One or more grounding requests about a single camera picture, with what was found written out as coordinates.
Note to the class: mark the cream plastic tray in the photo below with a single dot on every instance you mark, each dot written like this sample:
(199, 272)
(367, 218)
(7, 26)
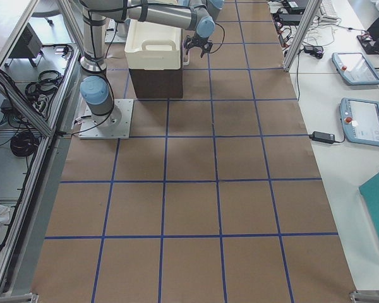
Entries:
(150, 46)

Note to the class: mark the lower teach pendant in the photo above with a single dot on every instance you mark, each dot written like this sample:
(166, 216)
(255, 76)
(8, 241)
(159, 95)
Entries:
(360, 120)

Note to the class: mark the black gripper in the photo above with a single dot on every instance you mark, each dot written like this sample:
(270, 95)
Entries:
(199, 41)

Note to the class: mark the teach pendant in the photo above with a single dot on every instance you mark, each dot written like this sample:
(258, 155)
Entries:
(355, 69)
(360, 120)

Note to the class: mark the black power adapter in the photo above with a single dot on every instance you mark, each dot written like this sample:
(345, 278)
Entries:
(327, 138)

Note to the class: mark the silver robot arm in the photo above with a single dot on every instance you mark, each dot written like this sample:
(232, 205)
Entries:
(192, 17)

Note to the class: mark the dark brown wooden drawer cabinet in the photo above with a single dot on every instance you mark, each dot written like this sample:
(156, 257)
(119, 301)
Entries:
(155, 84)

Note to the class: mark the upper teach pendant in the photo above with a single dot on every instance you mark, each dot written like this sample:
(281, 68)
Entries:
(355, 69)

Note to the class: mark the aluminium frame post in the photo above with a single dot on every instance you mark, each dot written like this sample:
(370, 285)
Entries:
(305, 23)

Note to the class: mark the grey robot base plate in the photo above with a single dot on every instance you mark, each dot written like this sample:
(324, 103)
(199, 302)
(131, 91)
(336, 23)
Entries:
(116, 126)

